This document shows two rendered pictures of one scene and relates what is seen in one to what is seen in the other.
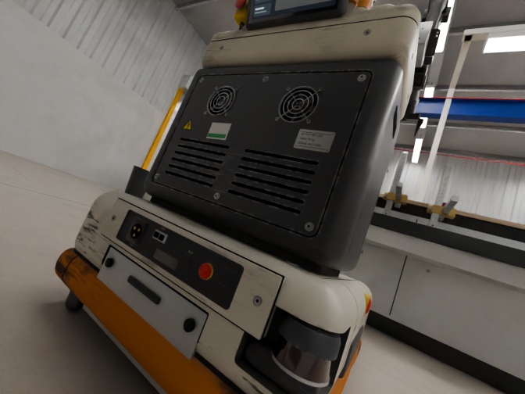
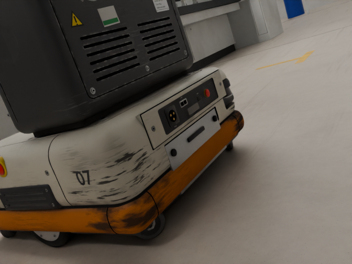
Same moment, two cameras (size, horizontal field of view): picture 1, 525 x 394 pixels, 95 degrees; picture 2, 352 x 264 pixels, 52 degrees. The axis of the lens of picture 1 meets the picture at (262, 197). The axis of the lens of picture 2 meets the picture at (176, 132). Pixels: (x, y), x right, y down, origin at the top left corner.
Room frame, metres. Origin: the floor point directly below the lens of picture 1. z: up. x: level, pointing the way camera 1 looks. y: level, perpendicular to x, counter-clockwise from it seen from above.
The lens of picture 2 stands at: (0.41, 1.04, 0.39)
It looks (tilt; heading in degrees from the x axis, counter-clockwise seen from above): 13 degrees down; 275
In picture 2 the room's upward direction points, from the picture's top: 19 degrees counter-clockwise
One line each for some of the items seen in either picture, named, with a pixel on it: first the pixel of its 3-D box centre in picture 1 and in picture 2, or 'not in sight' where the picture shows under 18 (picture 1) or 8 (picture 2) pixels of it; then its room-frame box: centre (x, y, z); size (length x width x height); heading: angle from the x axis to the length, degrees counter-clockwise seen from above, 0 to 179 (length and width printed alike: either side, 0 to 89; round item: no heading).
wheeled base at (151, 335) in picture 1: (244, 283); (106, 145); (0.72, -0.04, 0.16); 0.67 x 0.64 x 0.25; 148
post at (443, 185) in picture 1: (438, 202); not in sight; (1.38, -1.00, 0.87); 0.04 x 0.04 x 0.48; 58
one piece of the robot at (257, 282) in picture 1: (172, 250); (189, 103); (0.43, 0.11, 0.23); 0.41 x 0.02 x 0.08; 58
